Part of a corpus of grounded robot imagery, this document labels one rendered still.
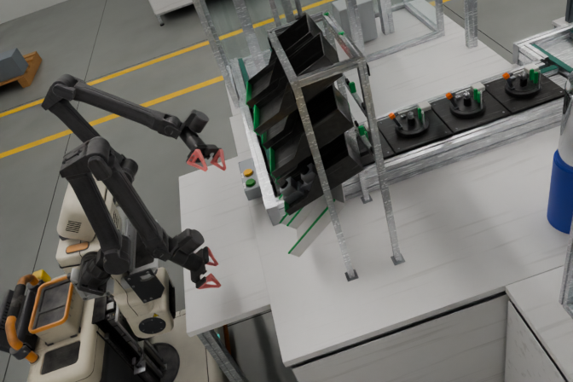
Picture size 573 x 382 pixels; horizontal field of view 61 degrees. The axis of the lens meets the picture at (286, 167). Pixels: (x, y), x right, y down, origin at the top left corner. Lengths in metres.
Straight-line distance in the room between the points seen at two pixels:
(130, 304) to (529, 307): 1.36
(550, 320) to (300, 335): 0.74
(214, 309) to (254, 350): 0.93
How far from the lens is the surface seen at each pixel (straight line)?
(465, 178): 2.00
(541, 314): 1.64
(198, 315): 1.83
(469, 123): 2.08
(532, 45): 2.61
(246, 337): 2.77
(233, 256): 1.94
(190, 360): 2.48
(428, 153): 1.98
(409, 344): 1.75
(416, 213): 1.88
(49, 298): 2.20
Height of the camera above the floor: 2.24
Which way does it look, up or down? 39 degrees down
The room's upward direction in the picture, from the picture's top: 19 degrees counter-clockwise
